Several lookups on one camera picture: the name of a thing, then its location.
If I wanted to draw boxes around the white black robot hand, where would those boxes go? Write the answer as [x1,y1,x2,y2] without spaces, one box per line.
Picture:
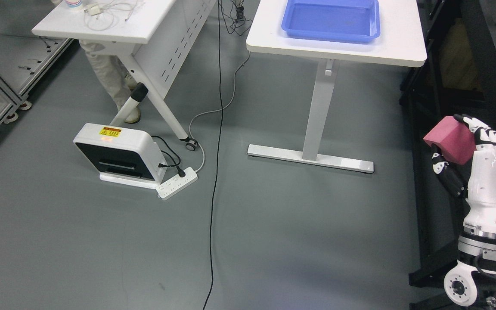
[431,114,496,233]

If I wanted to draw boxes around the pink block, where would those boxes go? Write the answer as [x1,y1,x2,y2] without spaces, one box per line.
[423,116,476,165]

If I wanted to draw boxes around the black metal shelf rack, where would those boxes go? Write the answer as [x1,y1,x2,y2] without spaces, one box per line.
[400,0,496,289]

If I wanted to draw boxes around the blue plastic tray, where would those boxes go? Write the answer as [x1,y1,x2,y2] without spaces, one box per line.
[281,0,381,43]

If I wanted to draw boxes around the white standing desk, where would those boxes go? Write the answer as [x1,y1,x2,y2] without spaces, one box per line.
[246,0,427,174]

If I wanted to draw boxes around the white power strip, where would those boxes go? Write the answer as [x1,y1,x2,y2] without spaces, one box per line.
[157,167,198,201]

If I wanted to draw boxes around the white folding table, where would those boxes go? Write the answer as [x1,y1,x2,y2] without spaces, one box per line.
[32,0,215,151]

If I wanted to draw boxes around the white box device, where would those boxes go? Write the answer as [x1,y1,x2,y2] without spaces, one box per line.
[73,123,167,189]

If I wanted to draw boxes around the person in beige clothes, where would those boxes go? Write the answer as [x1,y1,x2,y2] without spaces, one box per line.
[79,40,137,111]

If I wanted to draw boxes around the paper cup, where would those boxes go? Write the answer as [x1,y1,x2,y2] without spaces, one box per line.
[64,0,83,8]

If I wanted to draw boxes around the long black floor cable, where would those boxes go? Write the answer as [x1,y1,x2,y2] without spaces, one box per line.
[203,0,225,310]

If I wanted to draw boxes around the white charger with cable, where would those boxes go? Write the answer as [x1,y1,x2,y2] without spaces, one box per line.
[83,0,145,31]

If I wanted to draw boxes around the aluminium frame cart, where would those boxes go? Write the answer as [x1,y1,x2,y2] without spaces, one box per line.
[0,35,71,125]

